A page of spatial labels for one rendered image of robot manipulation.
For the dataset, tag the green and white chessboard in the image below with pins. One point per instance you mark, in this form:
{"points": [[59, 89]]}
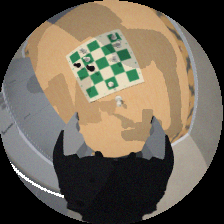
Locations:
{"points": [[123, 73]]}

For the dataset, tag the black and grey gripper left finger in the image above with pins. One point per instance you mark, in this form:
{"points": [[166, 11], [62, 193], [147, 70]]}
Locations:
{"points": [[69, 147]]}

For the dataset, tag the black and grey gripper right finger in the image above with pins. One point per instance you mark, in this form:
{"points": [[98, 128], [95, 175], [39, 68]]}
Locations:
{"points": [[158, 149]]}

